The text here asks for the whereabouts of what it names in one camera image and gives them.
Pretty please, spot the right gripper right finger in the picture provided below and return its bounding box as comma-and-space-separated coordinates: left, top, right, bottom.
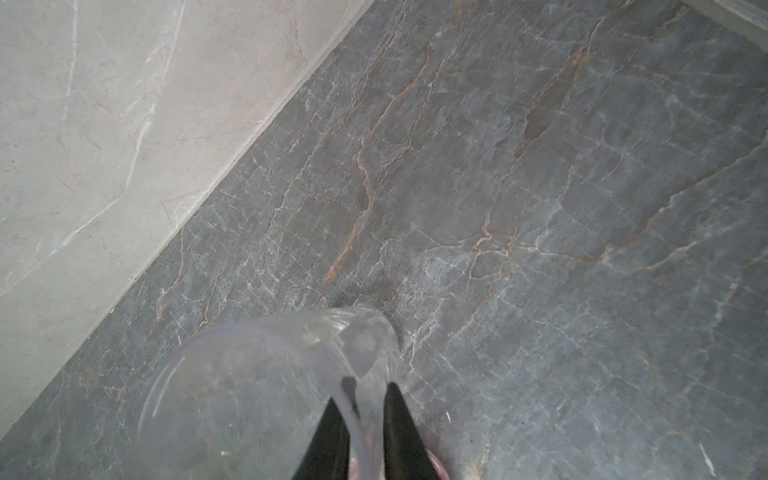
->
383, 382, 440, 480

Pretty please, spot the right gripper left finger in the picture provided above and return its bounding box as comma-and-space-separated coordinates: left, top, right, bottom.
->
292, 398, 350, 480

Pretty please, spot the clear glass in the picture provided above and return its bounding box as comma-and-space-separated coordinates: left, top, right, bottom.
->
133, 307, 399, 479

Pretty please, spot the pink short glass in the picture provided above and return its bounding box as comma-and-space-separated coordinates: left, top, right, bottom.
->
347, 451, 450, 480

